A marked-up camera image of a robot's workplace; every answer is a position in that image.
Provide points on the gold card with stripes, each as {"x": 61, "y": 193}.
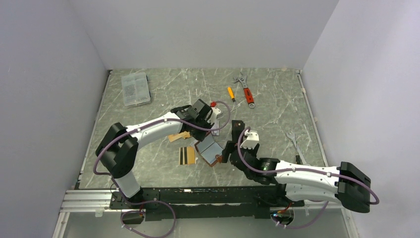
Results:
{"x": 187, "y": 155}

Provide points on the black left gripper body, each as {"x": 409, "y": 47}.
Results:
{"x": 202, "y": 127}

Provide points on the silver combination wrench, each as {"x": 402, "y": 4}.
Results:
{"x": 292, "y": 136}

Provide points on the brown leather card holder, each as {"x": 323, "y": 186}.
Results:
{"x": 209, "y": 150}

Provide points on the red adjustable wrench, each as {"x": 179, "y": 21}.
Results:
{"x": 248, "y": 95}

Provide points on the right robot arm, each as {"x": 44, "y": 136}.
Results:
{"x": 345, "y": 184}

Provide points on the black aluminium base frame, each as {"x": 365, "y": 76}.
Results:
{"x": 160, "y": 203}

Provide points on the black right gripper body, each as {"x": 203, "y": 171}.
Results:
{"x": 252, "y": 151}

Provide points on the clear plastic parts box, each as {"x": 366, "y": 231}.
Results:
{"x": 135, "y": 89}

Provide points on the gold card stack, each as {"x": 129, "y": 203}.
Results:
{"x": 182, "y": 135}

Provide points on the orange handle screwdriver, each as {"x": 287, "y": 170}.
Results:
{"x": 231, "y": 94}

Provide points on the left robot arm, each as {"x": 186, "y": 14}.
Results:
{"x": 118, "y": 149}

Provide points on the black card wallet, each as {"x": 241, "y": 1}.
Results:
{"x": 237, "y": 127}

